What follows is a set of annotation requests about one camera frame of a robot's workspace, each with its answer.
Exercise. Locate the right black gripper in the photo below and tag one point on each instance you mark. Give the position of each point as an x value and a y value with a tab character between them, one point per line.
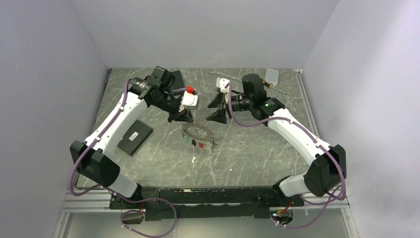
219	116

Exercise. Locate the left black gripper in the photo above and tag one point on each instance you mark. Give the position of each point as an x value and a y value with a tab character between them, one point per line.
185	115

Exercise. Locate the round metal keyring disc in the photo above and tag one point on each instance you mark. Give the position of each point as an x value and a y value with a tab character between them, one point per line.
197	131

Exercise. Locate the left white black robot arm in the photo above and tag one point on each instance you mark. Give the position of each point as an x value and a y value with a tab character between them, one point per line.
92	157

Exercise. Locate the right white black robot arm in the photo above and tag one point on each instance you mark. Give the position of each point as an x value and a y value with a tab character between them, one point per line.
327	164

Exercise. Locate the black rectangular block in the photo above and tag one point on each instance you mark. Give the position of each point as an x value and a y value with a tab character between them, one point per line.
177	86

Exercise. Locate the silver wrench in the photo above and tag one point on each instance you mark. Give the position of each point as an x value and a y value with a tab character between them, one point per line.
226	75

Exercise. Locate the black box with label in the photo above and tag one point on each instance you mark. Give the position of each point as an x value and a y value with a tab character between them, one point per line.
135	137

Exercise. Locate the yellow black screwdriver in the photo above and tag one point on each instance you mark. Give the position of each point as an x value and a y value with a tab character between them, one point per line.
268	85

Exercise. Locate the clear plastic box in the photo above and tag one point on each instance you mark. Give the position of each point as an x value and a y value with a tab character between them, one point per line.
272	76

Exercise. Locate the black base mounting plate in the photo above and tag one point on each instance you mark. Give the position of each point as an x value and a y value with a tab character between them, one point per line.
169	211

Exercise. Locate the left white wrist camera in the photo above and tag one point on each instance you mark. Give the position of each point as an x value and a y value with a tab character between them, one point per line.
190	99

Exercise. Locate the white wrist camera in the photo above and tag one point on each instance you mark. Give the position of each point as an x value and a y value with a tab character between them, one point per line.
223	85
190	99

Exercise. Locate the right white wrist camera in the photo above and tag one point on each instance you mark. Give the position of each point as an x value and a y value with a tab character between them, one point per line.
223	85

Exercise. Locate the aluminium frame rail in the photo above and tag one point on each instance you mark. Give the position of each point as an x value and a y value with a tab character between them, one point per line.
101	200

